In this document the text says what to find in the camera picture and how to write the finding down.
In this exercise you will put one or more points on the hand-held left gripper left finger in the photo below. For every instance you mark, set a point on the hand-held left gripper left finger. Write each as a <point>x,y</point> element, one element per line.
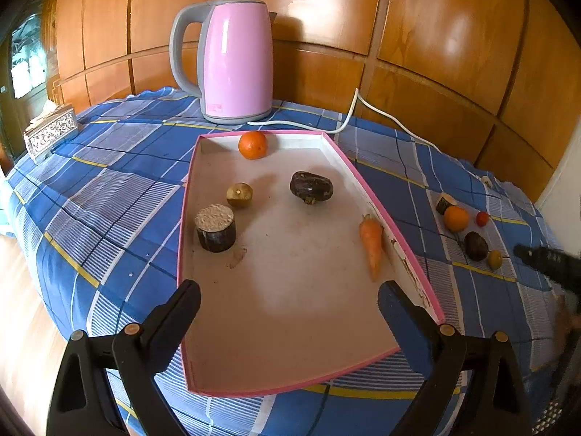
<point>168,327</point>

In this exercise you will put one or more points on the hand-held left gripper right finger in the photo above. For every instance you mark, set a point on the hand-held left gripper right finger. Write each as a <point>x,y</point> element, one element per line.
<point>404,327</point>

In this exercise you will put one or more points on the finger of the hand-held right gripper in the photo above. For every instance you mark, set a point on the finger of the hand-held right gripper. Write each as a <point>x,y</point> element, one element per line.
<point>544,261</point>

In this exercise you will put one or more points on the small yellow round fruit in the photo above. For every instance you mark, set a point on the small yellow round fruit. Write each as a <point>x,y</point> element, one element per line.
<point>239,195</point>
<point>495,259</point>

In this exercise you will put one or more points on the dark round fruit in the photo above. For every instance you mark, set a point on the dark round fruit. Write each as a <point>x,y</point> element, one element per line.
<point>475,246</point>

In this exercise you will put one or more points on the red cherry tomato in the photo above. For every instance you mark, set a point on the red cherry tomato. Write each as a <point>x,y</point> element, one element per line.
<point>482,219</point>

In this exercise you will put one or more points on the small carrot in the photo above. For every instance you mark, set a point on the small carrot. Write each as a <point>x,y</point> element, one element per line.
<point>372,245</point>

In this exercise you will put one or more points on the large orange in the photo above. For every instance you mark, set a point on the large orange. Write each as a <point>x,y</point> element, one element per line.
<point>456,219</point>

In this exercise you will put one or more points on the dark-skinned cut root cylinder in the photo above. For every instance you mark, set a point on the dark-skinned cut root cylinder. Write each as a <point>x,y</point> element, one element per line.
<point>215,229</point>

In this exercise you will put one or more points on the dark-skinned cut root wedge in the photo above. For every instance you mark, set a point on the dark-skinned cut root wedge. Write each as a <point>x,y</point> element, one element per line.
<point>444,202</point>

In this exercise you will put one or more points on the pink shallow cardboard tray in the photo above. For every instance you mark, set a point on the pink shallow cardboard tray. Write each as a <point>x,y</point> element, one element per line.
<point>290,290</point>

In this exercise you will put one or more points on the dark oblong fruit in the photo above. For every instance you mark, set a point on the dark oblong fruit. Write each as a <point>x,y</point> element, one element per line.
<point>311,186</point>

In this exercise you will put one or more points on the small orange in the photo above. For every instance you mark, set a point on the small orange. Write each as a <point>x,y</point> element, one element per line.
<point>253,145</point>

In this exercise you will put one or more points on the blue plaid blanket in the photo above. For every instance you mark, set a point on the blue plaid blanket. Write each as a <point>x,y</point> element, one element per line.
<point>118,200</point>

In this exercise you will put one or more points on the silver patterned tissue box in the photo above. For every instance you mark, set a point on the silver patterned tissue box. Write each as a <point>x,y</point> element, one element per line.
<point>50,134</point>

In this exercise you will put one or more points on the wooden wardrobe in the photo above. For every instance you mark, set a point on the wooden wardrobe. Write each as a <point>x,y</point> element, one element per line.
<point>408,32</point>

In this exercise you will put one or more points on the pink electric kettle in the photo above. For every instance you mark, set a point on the pink electric kettle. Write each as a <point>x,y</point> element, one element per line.
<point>236,63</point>

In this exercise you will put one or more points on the wooden door with glass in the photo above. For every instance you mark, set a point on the wooden door with glass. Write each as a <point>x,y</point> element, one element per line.
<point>22,63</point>

